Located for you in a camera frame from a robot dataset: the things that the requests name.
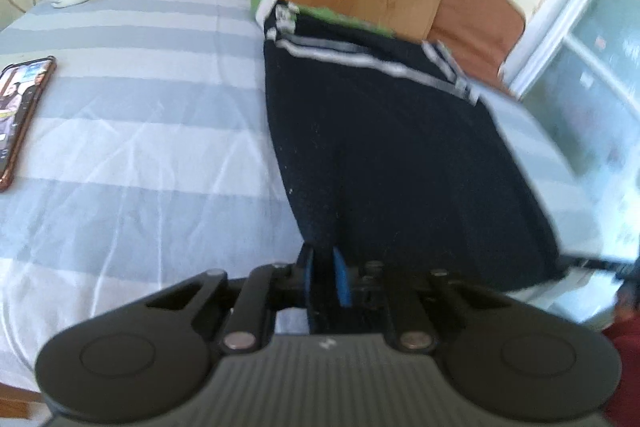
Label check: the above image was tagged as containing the white framed glass door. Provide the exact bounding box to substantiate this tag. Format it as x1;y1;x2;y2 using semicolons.
500;0;640;260

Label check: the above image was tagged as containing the smartphone in brown case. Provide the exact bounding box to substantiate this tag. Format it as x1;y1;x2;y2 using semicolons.
0;56;57;192

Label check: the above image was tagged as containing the brown cushion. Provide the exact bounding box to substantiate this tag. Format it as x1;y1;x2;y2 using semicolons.
430;0;527;94

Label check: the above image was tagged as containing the black garment with grey stripes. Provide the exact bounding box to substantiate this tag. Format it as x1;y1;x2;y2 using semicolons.
252;0;568;333

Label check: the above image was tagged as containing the green knit garment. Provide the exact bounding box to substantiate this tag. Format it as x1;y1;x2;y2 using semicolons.
248;0;396;38

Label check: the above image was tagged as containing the red cloth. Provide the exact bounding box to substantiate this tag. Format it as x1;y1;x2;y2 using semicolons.
599;281;640;427

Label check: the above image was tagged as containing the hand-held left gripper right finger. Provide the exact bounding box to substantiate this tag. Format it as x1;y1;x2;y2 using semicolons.
331;247;507;353

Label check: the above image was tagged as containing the striped blue grey bed sheet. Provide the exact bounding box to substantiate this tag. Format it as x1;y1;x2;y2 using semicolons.
0;0;636;393

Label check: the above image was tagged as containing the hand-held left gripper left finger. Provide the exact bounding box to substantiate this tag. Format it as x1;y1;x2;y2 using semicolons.
146;244;316;353

